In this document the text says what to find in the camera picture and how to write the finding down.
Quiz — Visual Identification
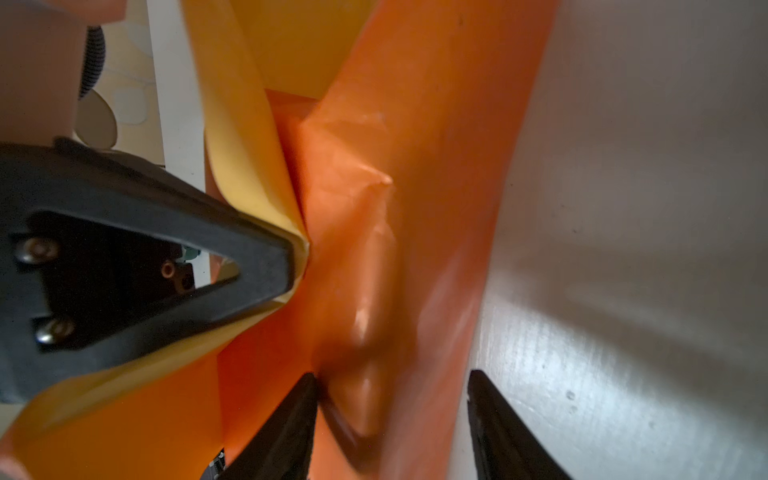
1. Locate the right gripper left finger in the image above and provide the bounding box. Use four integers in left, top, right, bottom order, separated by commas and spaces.
219, 372, 318, 480

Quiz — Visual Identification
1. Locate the yellow orange wrapping paper sheet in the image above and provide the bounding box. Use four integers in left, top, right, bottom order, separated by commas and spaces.
1, 1, 558, 479

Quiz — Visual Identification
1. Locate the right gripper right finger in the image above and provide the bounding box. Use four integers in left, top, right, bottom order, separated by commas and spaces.
467, 369, 570, 480

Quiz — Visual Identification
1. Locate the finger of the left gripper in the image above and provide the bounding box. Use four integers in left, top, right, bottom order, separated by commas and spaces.
1, 138, 295, 403

